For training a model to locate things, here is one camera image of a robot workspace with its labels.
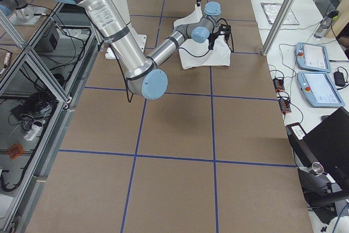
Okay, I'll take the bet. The white long-sleeve printed shirt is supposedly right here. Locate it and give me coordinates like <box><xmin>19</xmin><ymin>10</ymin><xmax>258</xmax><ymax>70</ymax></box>
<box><xmin>173</xmin><ymin>3</ymin><xmax>231</xmax><ymax>70</ymax></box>

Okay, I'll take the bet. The orange black connector box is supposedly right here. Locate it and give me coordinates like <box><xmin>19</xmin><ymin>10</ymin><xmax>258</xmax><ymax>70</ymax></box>
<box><xmin>278</xmin><ymin>98</ymin><xmax>292</xmax><ymax>115</ymax></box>
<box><xmin>273</xmin><ymin>78</ymin><xmax>285</xmax><ymax>92</ymax></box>

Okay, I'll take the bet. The upper blue teach pendant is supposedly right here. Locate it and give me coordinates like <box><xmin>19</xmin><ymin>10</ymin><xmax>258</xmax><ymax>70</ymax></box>
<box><xmin>295</xmin><ymin>42</ymin><xmax>331</xmax><ymax>73</ymax></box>

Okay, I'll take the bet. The blue teach pendant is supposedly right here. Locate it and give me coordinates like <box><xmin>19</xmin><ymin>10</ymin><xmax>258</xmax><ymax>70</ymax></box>
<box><xmin>297</xmin><ymin>71</ymin><xmax>345</xmax><ymax>108</ymax></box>
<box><xmin>295</xmin><ymin>42</ymin><xmax>331</xmax><ymax>73</ymax></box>

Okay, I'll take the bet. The lower blue teach pendant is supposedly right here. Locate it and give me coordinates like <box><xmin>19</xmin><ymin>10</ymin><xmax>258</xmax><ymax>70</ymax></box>
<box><xmin>297</xmin><ymin>71</ymin><xmax>345</xmax><ymax>108</ymax></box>

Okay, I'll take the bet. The clear water bottle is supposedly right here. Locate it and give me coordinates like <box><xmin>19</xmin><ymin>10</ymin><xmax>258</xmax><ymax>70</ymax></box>
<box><xmin>314</xmin><ymin>9</ymin><xmax>339</xmax><ymax>39</ymax></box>

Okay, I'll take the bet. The black power adapter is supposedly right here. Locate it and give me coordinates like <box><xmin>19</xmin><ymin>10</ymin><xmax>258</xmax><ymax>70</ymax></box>
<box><xmin>334</xmin><ymin>71</ymin><xmax>346</xmax><ymax>87</ymax></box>

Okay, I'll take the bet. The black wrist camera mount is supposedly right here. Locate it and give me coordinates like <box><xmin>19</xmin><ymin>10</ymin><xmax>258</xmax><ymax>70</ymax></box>
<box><xmin>219</xmin><ymin>23</ymin><xmax>231</xmax><ymax>42</ymax></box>

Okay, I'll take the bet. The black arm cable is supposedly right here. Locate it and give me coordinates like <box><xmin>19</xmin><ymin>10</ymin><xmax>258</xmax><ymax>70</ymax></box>
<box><xmin>178</xmin><ymin>19</ymin><xmax>235</xmax><ymax>57</ymax></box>

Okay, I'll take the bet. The white camera pole with base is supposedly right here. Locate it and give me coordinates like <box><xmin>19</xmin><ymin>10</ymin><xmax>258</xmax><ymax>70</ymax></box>
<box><xmin>103</xmin><ymin>0</ymin><xmax>147</xmax><ymax>62</ymax></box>

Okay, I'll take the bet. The aluminium frame post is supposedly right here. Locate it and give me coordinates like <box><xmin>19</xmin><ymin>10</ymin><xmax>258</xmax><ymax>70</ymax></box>
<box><xmin>261</xmin><ymin>0</ymin><xmax>295</xmax><ymax>56</ymax></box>

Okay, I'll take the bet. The aluminium side frame rail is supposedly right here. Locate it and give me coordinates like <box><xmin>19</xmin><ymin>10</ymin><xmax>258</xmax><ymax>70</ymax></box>
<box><xmin>1</xmin><ymin>4</ymin><xmax>100</xmax><ymax>232</ymax></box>

